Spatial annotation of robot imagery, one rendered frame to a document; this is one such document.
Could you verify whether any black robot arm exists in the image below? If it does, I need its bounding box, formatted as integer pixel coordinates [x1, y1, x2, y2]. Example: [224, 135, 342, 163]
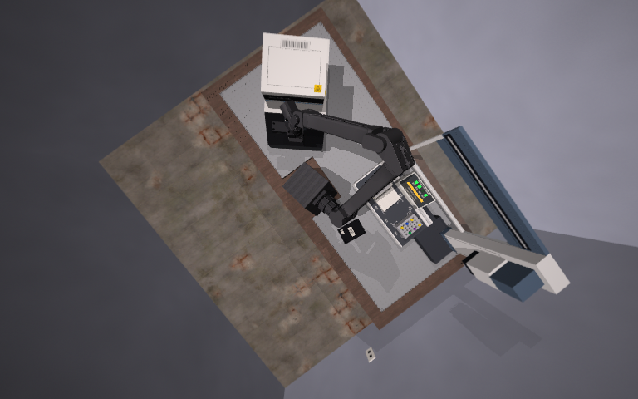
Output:
[272, 100, 415, 228]

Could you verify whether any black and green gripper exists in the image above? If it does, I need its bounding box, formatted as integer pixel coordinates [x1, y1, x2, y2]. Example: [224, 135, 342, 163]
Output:
[289, 128, 304, 143]

